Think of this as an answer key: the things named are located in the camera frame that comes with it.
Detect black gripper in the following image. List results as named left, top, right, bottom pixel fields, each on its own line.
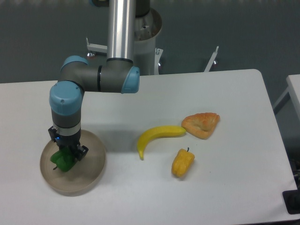
left=48, top=126, right=89, bottom=161

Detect green toy pepper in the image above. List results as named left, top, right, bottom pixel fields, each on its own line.
left=50, top=149, right=76, bottom=172

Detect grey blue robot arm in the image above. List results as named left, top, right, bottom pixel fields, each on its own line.
left=48, top=0, right=140, bottom=161

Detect beige round plate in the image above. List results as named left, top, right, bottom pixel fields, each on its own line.
left=40, top=130, right=106, bottom=196

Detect yellow toy pepper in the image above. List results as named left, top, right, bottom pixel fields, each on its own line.
left=171, top=148, right=195, bottom=178

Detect yellow toy banana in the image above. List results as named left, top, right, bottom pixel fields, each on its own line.
left=136, top=125, right=186, bottom=160

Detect toy pastry bread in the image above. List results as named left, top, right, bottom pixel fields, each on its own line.
left=181, top=112, right=220, bottom=140

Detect black device at edge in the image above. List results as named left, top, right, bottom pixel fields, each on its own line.
left=282, top=189, right=300, bottom=215

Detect white side table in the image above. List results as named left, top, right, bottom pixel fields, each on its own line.
left=272, top=74, right=300, bottom=119

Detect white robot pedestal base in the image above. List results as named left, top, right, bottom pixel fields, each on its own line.
left=84, top=7, right=220, bottom=76

